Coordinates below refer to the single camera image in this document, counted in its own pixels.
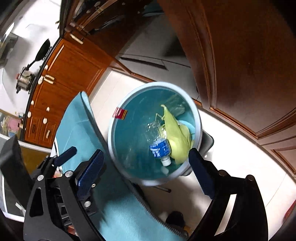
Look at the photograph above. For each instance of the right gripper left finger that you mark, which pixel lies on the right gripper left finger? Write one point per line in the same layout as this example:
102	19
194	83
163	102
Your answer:
89	173

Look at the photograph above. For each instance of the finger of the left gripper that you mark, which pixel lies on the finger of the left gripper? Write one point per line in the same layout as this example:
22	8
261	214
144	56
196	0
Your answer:
64	157

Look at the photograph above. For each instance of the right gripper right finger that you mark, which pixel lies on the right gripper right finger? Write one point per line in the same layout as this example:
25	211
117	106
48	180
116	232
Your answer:
202	171

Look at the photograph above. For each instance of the green corn husk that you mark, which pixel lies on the green corn husk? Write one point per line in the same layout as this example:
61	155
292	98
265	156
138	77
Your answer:
177	134

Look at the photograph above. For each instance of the plastic water bottle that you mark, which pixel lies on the plastic water bottle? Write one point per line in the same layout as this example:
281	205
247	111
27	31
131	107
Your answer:
158	142

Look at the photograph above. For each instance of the blue trash bin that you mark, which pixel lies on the blue trash bin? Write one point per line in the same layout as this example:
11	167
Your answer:
137	122

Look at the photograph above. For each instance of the teal tablecloth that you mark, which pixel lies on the teal tablecloth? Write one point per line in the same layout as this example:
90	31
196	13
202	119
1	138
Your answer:
122	213

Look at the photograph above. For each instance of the black frying pan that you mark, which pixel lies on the black frying pan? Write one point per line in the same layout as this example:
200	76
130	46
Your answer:
41	53

